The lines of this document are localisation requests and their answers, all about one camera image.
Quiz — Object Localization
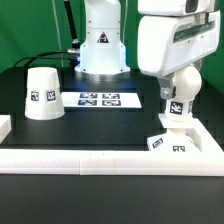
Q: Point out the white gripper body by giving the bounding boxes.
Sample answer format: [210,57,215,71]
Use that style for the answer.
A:
[137,11,221,78]

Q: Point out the black hose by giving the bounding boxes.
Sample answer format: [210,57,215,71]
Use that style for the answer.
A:
[63,0,80,46]

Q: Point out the white marker sheet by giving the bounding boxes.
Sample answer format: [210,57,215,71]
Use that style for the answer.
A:
[61,92,141,108]

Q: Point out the white lamp base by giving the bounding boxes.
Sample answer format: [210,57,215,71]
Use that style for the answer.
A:
[147,114,199,153]

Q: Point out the white left fence wall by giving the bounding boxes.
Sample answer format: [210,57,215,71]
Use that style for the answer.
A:
[0,115,11,144]

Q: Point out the white right fence wall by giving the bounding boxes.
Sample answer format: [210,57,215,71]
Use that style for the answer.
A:
[187,118,224,156]

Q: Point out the white front fence wall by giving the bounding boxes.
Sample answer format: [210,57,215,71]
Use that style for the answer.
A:
[0,149,224,176]

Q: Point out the black cable with connector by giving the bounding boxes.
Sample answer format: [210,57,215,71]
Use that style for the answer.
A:
[13,48,81,68]

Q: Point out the white lamp bulb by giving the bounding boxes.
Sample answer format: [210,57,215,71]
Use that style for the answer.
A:
[165,66,202,121]

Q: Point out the white fence wall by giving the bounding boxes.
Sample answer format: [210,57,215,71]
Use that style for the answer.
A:
[0,115,11,144]
[0,149,224,176]
[187,118,224,156]

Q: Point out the grey thin cable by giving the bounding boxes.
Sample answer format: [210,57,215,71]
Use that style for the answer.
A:
[51,0,65,69]

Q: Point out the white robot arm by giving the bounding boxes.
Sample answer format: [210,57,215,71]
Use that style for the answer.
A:
[76,0,221,99]

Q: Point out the white lamp shade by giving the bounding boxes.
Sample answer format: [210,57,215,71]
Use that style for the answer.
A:
[25,67,65,120]

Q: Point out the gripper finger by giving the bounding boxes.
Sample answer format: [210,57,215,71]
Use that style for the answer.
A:
[159,73,176,100]
[193,59,203,71]

